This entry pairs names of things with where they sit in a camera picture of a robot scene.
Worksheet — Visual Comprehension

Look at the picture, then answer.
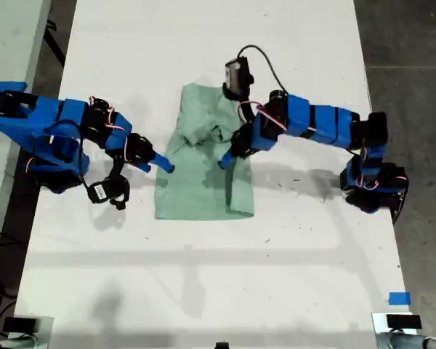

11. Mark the pale green T-shirt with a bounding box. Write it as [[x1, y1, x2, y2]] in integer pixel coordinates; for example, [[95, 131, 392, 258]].
[[154, 82, 255, 221]]

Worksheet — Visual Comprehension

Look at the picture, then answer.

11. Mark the black stand leg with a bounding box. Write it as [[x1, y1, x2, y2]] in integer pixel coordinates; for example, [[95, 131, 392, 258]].
[[45, 20, 67, 68]]

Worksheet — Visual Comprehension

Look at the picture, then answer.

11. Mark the long blue tape strip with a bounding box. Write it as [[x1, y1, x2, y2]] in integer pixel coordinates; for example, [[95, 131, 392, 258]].
[[0, 81, 28, 92]]

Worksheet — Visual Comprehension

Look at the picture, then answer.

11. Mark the flat black box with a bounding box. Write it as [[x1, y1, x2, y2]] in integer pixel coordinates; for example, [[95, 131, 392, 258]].
[[386, 314, 422, 330], [2, 317, 39, 332]]

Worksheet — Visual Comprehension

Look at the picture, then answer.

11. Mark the black camera stalk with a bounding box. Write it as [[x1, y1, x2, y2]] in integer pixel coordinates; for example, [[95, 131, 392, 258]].
[[222, 82, 251, 124], [107, 159, 126, 182]]

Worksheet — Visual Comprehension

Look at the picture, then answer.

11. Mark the black camera box white label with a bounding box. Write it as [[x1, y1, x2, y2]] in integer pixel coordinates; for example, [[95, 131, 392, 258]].
[[86, 174, 131, 211]]

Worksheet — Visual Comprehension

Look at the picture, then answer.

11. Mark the black camera cable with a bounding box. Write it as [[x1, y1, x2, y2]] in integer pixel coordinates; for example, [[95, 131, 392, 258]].
[[238, 44, 290, 96], [39, 119, 92, 192]]

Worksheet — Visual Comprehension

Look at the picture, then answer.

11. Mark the black camera box grey face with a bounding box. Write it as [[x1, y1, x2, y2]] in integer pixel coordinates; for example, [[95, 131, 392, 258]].
[[224, 56, 255, 90]]

